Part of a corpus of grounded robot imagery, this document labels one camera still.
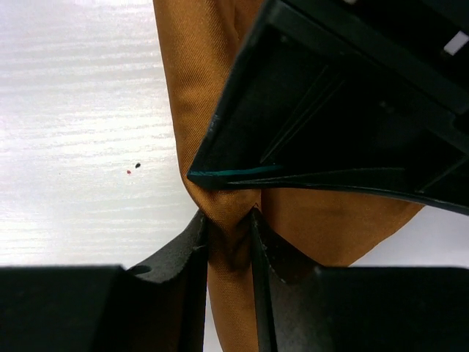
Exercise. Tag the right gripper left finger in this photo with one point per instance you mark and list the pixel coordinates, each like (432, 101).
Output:
(156, 305)

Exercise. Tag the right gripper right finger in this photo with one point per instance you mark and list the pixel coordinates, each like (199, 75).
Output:
(304, 306)

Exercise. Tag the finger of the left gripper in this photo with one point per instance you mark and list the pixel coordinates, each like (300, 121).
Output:
(446, 192)

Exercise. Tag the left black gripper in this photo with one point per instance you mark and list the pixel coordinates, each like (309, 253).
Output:
(321, 86)

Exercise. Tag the orange cloth napkin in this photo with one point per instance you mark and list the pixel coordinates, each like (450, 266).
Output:
(199, 41)

